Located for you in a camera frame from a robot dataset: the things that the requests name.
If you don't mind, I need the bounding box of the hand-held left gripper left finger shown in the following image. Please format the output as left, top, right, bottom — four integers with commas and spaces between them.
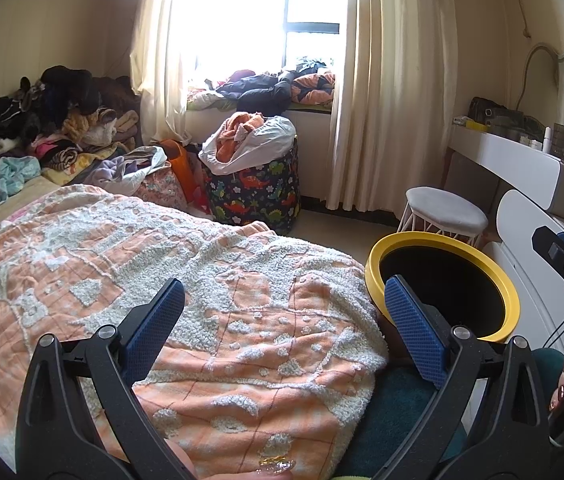
14, 278, 197, 480

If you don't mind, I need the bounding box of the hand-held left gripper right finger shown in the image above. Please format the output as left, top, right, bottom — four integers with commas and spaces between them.
383, 275, 552, 480

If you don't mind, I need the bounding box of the yellow rim black trash bin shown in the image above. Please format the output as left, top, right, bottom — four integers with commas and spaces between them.
365, 232, 521, 361

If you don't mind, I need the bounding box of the person's left hand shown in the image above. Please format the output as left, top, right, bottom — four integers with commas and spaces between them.
162, 437, 335, 480

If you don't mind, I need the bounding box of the orange and white blanket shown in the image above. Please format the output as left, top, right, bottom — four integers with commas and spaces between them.
0, 185, 391, 480

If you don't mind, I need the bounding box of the teal rug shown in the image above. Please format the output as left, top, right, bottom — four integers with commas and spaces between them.
334, 347, 564, 479

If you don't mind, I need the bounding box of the white vanity desk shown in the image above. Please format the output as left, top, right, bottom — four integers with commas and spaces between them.
448, 123, 564, 241

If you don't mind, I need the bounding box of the yellow box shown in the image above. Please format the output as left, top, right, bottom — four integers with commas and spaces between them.
454, 116, 490, 134

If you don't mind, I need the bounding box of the pink floral bag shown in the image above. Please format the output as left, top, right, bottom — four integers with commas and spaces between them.
134, 169, 189, 212

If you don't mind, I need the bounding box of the dark green bag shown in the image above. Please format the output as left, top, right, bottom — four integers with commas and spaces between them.
468, 96, 525, 134

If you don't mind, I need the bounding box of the lavender cloth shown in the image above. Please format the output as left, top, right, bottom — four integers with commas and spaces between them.
84, 145, 171, 194

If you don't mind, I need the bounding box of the dinosaur print laundry basket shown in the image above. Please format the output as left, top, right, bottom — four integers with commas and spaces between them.
201, 137, 301, 234

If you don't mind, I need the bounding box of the orange bag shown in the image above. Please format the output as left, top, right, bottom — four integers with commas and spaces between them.
159, 139, 203, 207

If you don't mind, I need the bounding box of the beige bed sheet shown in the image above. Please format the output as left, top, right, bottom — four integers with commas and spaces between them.
0, 177, 65, 241

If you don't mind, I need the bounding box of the light blue cloth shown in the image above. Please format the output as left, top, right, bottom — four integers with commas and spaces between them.
0, 155, 41, 212

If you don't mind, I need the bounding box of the cream curtain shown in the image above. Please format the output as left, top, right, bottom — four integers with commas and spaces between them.
324, 0, 455, 214
129, 0, 203, 147

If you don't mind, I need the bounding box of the orange towel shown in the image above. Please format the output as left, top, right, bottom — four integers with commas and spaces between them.
215, 111, 265, 161

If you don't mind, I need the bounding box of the large white laundry bag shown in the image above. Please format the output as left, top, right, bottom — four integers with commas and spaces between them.
198, 114, 297, 176

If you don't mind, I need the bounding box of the white patterned cloth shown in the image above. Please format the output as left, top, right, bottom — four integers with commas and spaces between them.
186, 87, 223, 111

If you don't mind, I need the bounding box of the orange patterned quilt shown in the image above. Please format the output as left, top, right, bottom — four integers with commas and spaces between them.
291, 72, 337, 106

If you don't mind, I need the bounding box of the pile of clothes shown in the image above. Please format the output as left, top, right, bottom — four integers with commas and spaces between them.
0, 65, 143, 187

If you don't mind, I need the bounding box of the dark blue jacket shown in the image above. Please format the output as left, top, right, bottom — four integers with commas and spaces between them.
216, 72, 309, 116

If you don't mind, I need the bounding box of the black cable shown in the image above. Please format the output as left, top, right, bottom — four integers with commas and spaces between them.
544, 304, 564, 351

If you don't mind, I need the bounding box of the white wire stool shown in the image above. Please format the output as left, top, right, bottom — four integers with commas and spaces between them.
396, 186, 489, 249

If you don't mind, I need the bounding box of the wall power cable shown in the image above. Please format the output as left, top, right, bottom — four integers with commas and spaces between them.
508, 0, 533, 41

